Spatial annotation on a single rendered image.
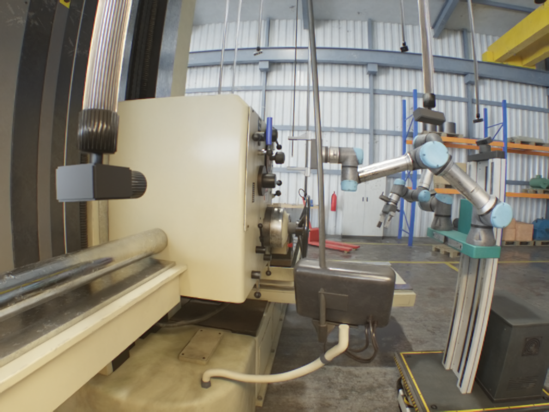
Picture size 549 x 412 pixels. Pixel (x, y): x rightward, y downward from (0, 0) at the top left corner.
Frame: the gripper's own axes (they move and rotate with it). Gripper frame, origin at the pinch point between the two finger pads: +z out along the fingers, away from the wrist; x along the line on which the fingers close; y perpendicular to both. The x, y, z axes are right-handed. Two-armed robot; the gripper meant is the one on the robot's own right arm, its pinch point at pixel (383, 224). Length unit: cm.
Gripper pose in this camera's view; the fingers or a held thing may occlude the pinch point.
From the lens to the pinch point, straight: 190.9
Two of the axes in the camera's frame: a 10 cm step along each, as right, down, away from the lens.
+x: -0.2, 0.9, 10.0
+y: 9.0, 4.3, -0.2
